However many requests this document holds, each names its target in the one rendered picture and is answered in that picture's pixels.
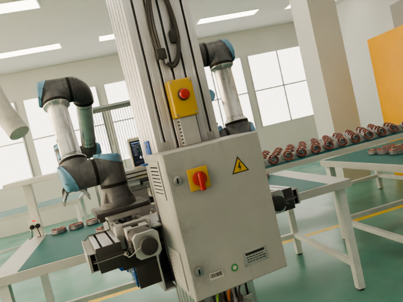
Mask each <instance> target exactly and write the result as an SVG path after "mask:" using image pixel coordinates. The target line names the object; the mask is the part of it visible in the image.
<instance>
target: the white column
mask: <svg viewBox="0 0 403 302"><path fill-rule="evenodd" d="M289 1H290V6H291V12H292V15H293V21H294V26H295V30H296V35H297V40H298V43H299V48H300V54H301V57H302V62H303V68H304V71H305V76H306V82H307V85H308V90H309V95H310V99H311V104H312V109H313V113H314V118H315V123H316V127H317V132H318V137H319V139H321V138H322V136H324V135H328V136H329V137H330V136H332V135H333V133H335V132H337V133H341V134H342V133H344V132H345V130H347V129H349V130H352V131H354V130H355V129H356V128H357V127H361V124H360V119H359V114H358V110H357V104H356V99H355V96H354V90H353V85H352V81H351V75H350V70H349V67H348V61H347V56H346V52H345V47H344V42H343V38H342V33H341V27H340V24H339V19H338V13H337V9H336V4H335V0H289ZM335 172H336V176H337V177H343V178H348V179H351V181H352V180H356V179H360V178H363V177H367V176H371V170H358V169H351V168H337V167H335Z"/></svg>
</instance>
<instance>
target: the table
mask: <svg viewBox="0 0 403 302"><path fill-rule="evenodd" d="M383 127H385V128H388V130H389V131H390V132H391V133H392V134H388V135H386V133H387V131H386V129H385V128H383ZM391 127H392V128H391ZM366 128H368V129H366ZM366 128H363V127H357V128H356V129H355V131H357V133H361V134H362V135H363V138H364V139H366V140H365V141H360V140H361V137H360V135H359V134H357V133H355V132H354V131H352V130H349V129H347V130H345V132H344V134H345V135H347V136H348V137H349V138H350V141H351V142H352V143H353V144H349V145H347V143H348V142H347V139H345V137H344V136H343V135H342V134H341V133H337V132H335V133H333V135H332V137H334V139H335V141H336V143H337V145H338V146H339V147H338V148H336V149H333V148H334V143H333V140H332V139H331V138H330V137H329V136H328V135H324V136H322V138H321V141H322V142H323V147H324V148H325V149H326V150H327V151H324V152H321V147H320V145H321V144H320V143H319V141H318V140H317V139H316V138H312V139H310V141H309V144H310V146H311V147H310V151H311V152H312V153H313V154H312V155H308V156H306V154H307V151H306V149H307V147H306V145H307V144H306V143H305V142H303V141H300V142H299V143H298V144H297V149H296V155H297V156H298V157H299V158H297V159H293V153H292V152H295V151H294V148H295V146H294V145H292V144H288V145H287V147H286V148H285V150H284V153H283V154H282V158H283V159H284V160H285V162H281V163H279V157H278V156H279V155H280V153H281V152H282V150H283V149H282V148H280V147H277V148H275V150H274V151H273V152H272V154H271V155H270V156H269V157H268V155H269V154H270V151H267V150H264V151H263V152H262V155H263V159H267V157H268V162H269V163H270V164H271V165H270V166H267V167H265V168H266V172H267V173H274V172H277V171H281V170H285V169H288V168H292V167H296V166H300V165H303V164H308V163H310V162H315V161H319V160H322V159H326V158H330V157H333V156H337V155H341V154H344V153H348V152H352V151H355V150H360V149H364V148H367V147H374V146H375V145H378V144H382V143H386V142H389V141H393V140H397V139H400V138H403V131H399V127H398V125H396V124H394V123H389V122H385V123H383V124H382V127H381V126H376V125H373V124H371V123H370V124H368V125H367V126H366ZM371 130H373V131H375V133H376V134H377V135H378V136H379V137H377V138H373V137H374V134H373V133H372V132H371ZM394 130H395V131H394ZM398 131H399V132H398ZM382 133H383V134H382ZM369 136H370V137H369ZM356 140H357V141H356ZM343 143H344V144H343ZM326 144H327V145H326ZM346 145H347V146H346ZM330 146H331V147H330ZM313 147H314V148H313ZM316 150H317V151H316ZM299 151H300V152H299ZM285 154H287V155H285ZM289 157H290V158H289ZM271 158H272V159H271ZM273 159H274V160H273ZM274 161H276V162H274ZM374 173H375V174H373V175H371V176H367V177H363V178H360V179H356V180H352V181H351V183H352V185H353V184H356V183H360V182H364V181H366V180H370V179H374V178H376V182H377V187H378V188H379V189H382V188H383V182H382V179H381V178H388V179H399V180H403V176H399V175H392V174H381V173H380V171H374Z"/></svg>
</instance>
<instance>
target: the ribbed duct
mask: <svg viewBox="0 0 403 302"><path fill-rule="evenodd" d="M0 126H1V128H2V129H3V130H4V131H5V133H6V134H7V135H8V136H9V138H10V139H11V140H18V139H20V138H22V137H24V136H25V135H26V134H27V133H28V131H29V127H28V126H27V124H26V123H25V122H24V121H23V119H22V118H21V117H20V116H19V114H18V113H17V112H16V110H15V109H14V108H13V106H12V105H11V103H10V102H9V100H8V98H7V97H6V95H5V93H4V91H3V90H2V87H1V85H0Z"/></svg>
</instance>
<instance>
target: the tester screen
mask: <svg viewBox="0 0 403 302"><path fill-rule="evenodd" d="M130 145H131V149H132V152H133V157H134V162H135V165H140V164H144V163H145V162H141V163H138V164H136V161H141V160H144V158H143V159H139V156H141V155H143V153H142V148H141V145H140V141H136V142H133V143H130Z"/></svg>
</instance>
